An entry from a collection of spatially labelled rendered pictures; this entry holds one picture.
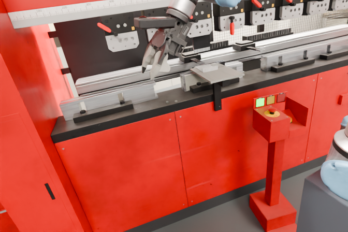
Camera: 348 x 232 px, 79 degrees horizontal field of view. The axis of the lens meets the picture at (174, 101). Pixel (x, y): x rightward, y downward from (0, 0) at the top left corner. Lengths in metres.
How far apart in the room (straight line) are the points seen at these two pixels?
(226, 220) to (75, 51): 1.54
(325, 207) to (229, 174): 0.81
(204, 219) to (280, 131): 0.83
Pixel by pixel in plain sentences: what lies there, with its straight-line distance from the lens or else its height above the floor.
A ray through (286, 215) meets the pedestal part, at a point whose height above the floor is 0.11.
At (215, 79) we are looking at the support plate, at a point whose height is 1.00.
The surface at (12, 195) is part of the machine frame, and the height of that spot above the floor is 0.69.
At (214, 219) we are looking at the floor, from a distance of 1.66.
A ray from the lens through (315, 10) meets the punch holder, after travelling 1.65.
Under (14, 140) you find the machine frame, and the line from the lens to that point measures 1.06.
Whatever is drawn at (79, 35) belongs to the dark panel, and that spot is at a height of 1.23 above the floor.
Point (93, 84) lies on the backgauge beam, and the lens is 1.42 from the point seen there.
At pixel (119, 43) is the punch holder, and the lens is 1.09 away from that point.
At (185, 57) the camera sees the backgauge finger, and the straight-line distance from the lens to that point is 1.42.
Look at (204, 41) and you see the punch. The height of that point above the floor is 1.14.
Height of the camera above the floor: 1.35
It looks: 24 degrees down
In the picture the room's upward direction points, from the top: 8 degrees counter-clockwise
